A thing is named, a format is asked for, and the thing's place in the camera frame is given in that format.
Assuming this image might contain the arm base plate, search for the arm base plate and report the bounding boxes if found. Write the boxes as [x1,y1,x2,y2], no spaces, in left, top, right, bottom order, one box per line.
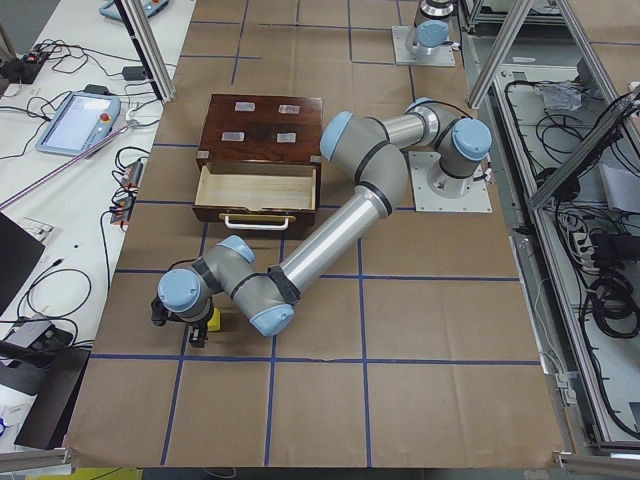
[392,20,455,67]
[408,151,493,214]

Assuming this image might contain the blue teach pendant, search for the blue teach pendant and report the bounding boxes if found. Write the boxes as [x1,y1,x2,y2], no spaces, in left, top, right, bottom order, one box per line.
[98,0,172,21]
[36,92,121,157]

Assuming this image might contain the yellow block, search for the yellow block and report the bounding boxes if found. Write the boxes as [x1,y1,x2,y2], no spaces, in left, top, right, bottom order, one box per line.
[207,308,221,332]

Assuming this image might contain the black power adapter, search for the black power adapter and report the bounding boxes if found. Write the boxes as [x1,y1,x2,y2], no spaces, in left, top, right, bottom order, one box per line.
[121,66,147,81]

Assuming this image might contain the aluminium frame post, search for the aluminium frame post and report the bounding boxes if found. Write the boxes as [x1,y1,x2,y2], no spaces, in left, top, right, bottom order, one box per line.
[115,0,176,103]

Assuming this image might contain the dark wooden drawer box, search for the dark wooden drawer box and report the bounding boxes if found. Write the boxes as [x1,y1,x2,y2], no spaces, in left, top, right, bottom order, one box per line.
[196,94,323,180]

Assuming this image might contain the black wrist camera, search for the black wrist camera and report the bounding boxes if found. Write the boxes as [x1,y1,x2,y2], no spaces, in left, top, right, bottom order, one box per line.
[150,296,171,327]

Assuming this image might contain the black laptop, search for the black laptop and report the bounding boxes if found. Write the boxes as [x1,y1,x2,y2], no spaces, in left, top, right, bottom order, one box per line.
[0,214,45,313]

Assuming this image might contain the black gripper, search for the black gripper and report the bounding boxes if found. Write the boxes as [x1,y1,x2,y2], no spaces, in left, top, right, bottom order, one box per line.
[184,309,215,348]

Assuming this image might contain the wooden drawer with white handle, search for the wooden drawer with white handle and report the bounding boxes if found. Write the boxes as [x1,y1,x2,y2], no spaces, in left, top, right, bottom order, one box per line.
[193,160,320,231]

